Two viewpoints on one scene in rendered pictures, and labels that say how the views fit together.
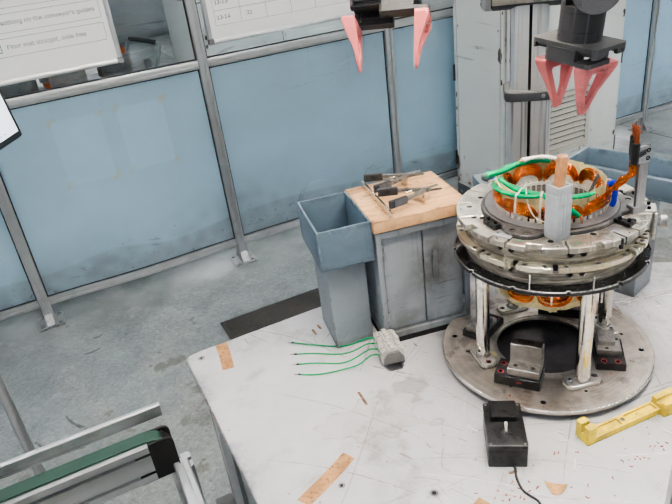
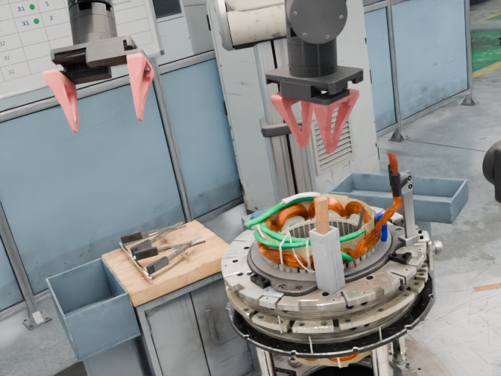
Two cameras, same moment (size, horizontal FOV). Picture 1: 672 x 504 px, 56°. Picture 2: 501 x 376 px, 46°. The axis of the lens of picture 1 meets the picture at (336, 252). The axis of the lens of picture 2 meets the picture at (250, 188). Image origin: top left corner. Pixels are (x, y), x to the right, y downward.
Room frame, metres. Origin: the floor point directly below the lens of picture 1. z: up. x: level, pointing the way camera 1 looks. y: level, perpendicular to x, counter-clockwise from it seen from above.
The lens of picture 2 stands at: (0.20, -0.11, 1.53)
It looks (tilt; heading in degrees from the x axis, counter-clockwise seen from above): 21 degrees down; 348
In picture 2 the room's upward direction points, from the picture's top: 11 degrees counter-clockwise
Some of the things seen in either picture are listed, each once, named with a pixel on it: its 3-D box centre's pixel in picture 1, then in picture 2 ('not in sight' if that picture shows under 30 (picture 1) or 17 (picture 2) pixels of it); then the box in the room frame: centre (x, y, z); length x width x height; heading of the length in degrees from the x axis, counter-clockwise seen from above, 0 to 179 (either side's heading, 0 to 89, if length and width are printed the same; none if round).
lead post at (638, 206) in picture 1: (639, 177); (405, 207); (0.92, -0.50, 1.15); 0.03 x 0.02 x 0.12; 100
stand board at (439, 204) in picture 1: (404, 200); (168, 259); (1.18, -0.15, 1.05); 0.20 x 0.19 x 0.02; 102
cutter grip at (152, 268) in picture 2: (398, 202); (157, 265); (1.10, -0.13, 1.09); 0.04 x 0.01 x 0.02; 117
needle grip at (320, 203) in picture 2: (560, 174); (322, 218); (0.87, -0.35, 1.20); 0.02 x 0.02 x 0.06
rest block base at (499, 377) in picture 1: (519, 374); not in sight; (0.89, -0.30, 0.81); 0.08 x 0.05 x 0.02; 60
